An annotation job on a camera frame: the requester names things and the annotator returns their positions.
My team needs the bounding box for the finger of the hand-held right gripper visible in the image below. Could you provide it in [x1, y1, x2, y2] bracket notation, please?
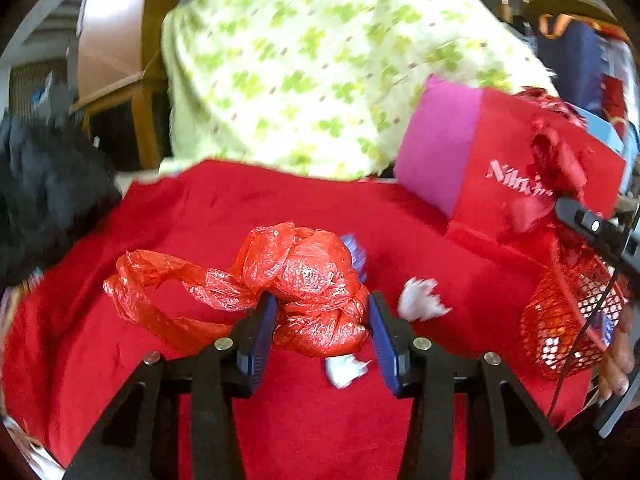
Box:
[555, 196, 628, 263]

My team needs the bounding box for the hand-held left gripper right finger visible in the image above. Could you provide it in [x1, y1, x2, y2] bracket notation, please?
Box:
[367, 290, 583, 480]

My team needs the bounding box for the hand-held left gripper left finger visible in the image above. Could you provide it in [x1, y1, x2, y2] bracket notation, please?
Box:
[62, 292, 279, 480]

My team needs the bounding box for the red plastic bag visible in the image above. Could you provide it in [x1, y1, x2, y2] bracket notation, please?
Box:
[102, 221, 373, 358]

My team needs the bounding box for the red mesh basket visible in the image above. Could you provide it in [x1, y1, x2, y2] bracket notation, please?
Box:
[520, 245, 628, 381]

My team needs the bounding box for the person's right hand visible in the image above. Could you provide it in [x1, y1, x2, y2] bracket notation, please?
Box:
[597, 305, 640, 403]

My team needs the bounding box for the crumpled white paper piece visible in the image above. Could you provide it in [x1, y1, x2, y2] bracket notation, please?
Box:
[324, 353, 373, 389]
[397, 277, 453, 323]

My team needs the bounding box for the red ribbon bow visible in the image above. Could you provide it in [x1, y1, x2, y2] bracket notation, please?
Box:
[515, 87, 591, 233]

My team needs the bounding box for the blue and white wrapper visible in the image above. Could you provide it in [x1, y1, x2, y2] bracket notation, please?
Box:
[340, 232, 368, 281]

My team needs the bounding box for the red and pink gift bag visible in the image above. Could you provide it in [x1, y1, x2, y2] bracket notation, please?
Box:
[394, 76, 628, 261]

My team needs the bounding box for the red blanket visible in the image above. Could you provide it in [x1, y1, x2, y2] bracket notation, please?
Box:
[2, 160, 601, 480]

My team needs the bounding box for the dark blue garment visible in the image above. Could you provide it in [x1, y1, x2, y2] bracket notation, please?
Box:
[540, 15, 616, 116]

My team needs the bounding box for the black crumpled cloth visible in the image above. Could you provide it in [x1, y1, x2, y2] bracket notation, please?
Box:
[0, 115, 123, 286]

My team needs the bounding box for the green floral pillow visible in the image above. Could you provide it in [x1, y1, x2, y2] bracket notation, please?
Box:
[161, 0, 558, 181]

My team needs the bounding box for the black cable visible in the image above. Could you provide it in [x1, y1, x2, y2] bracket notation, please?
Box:
[546, 265, 623, 418]

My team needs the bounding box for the wooden furniture frame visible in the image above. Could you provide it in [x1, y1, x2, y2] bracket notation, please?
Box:
[70, 0, 186, 171]

